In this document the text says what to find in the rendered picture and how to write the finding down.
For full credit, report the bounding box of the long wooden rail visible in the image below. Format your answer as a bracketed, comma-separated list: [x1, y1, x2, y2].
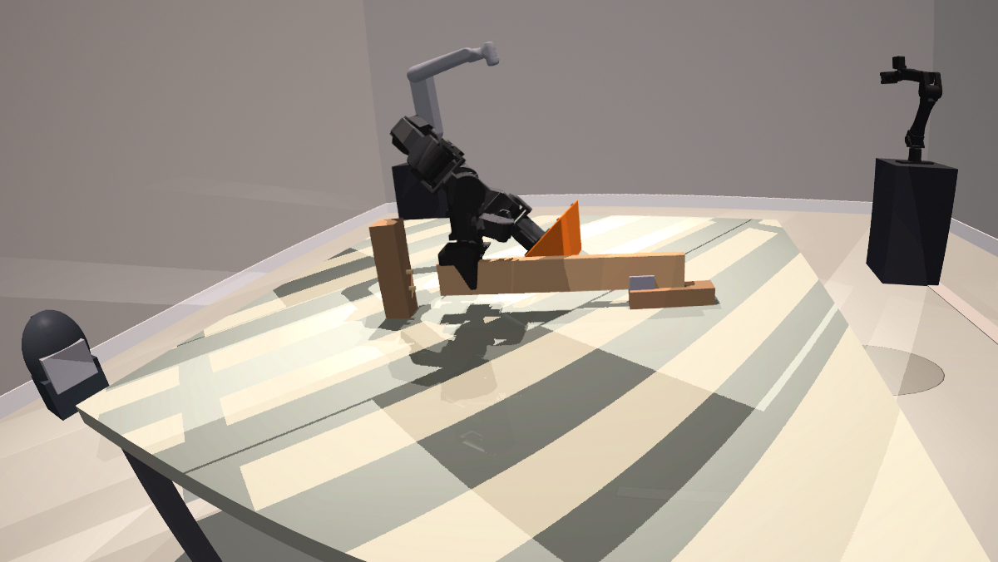
[437, 252, 685, 296]

